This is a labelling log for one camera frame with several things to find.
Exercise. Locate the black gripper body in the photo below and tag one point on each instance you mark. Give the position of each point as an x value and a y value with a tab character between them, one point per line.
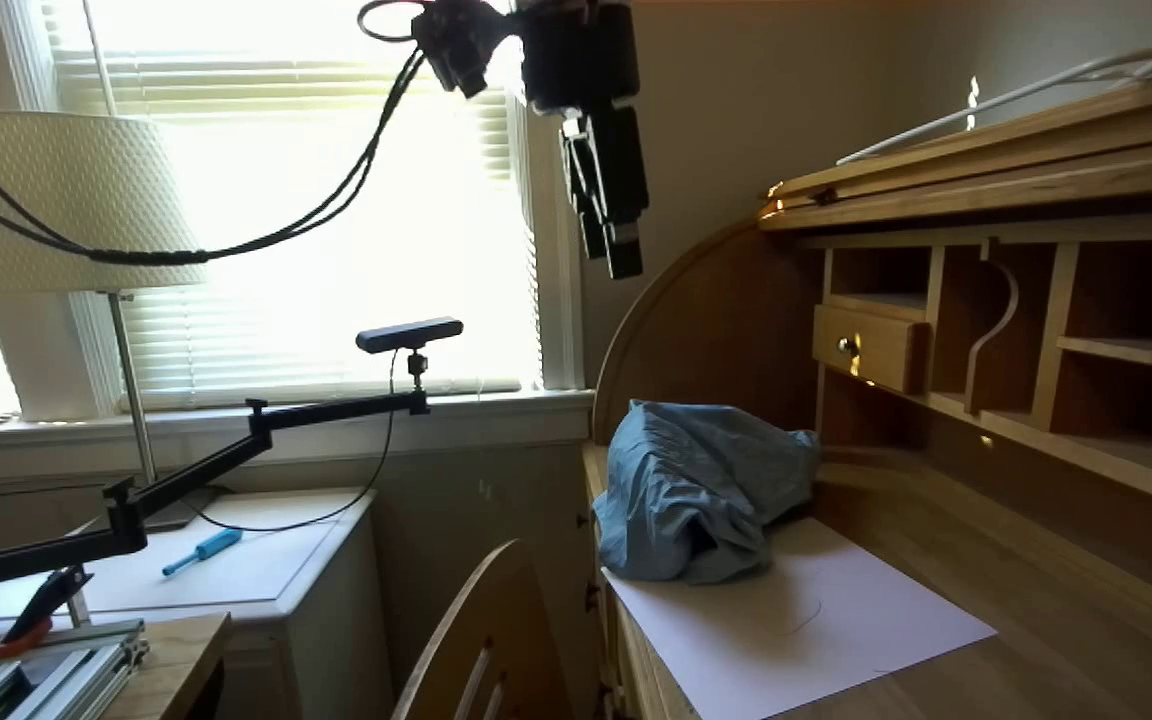
582	53

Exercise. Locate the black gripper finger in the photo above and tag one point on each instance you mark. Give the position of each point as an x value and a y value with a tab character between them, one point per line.
586	183
625	187

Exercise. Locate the small wooden drawer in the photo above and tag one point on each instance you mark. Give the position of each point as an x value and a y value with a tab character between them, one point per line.
888	349

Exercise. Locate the white window blinds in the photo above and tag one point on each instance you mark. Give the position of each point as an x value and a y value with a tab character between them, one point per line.
337	292

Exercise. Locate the blue cloth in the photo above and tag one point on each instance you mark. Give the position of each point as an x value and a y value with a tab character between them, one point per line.
698	492

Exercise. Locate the wooden chair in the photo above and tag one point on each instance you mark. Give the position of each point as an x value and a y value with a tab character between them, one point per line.
523	640

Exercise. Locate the white paper sheet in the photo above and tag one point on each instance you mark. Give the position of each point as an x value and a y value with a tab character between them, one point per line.
791	624

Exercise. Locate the white side table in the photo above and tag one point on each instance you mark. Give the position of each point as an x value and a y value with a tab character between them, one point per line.
268	572

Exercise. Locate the blue screwdriver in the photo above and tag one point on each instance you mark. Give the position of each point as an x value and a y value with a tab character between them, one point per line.
216	547

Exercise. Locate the white shade table lamp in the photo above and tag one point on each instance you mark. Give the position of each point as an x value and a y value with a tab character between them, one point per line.
56	201

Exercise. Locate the wooden roll-top desk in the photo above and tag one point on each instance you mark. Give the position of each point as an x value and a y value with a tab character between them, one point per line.
1069	624

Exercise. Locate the brown wooden table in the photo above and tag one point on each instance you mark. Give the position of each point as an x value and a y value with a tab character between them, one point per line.
170	660

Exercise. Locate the red and black clamp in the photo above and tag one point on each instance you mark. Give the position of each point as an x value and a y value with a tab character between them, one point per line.
49	600

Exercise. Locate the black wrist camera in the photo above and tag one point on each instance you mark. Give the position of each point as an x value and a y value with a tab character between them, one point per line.
463	46

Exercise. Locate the black bar camera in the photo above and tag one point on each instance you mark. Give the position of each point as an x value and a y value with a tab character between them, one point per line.
410	333

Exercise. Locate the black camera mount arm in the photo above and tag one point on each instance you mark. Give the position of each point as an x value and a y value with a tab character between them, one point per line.
321	413

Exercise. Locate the aluminium rail frame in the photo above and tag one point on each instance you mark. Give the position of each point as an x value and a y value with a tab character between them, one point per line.
56	682

